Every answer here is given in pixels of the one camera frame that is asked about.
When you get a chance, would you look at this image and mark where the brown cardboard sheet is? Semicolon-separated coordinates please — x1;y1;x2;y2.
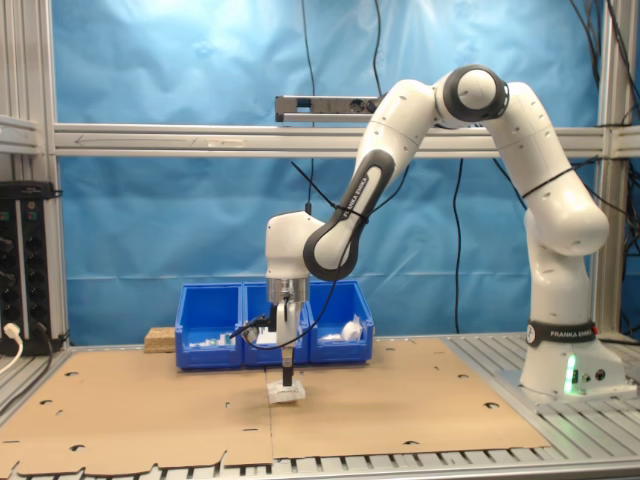
0;344;275;479
267;337;552;460

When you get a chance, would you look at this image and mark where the white cup-shaped mask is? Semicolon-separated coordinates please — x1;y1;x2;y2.
342;314;364;344

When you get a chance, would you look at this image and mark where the white gauze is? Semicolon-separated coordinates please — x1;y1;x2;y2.
266;379;306;404

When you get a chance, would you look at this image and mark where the aluminium frame cross beam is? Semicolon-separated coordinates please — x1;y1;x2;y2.
52;122;640;159

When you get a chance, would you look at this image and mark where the white plug with cable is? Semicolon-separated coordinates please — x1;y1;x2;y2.
0;322;25;376

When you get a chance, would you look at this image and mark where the black socket rack unit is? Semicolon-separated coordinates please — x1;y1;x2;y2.
0;180;64;357

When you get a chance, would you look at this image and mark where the aluminium frame post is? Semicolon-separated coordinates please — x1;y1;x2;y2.
0;0;69;346
597;0;640;334

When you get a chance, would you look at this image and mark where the black plug with cable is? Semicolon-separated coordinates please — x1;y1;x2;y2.
32;322;69;381

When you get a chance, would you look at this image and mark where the black camera cable along arm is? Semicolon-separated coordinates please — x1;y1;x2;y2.
230;157;601;351

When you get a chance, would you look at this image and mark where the pale wooden block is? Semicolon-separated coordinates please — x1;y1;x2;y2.
143;327;177;355

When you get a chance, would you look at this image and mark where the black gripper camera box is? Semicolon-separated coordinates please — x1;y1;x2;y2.
243;313;278;337

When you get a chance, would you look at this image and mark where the blue plastic bin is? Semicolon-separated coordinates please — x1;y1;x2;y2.
242;282;312;367
175;283;246;371
307;280;375;365

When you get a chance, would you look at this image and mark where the black hanging cable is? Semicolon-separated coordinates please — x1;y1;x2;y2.
452;158;465;337
301;0;317;214
373;0;385;97

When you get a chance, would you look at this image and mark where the grey power strip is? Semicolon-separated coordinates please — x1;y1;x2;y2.
274;94;386;124

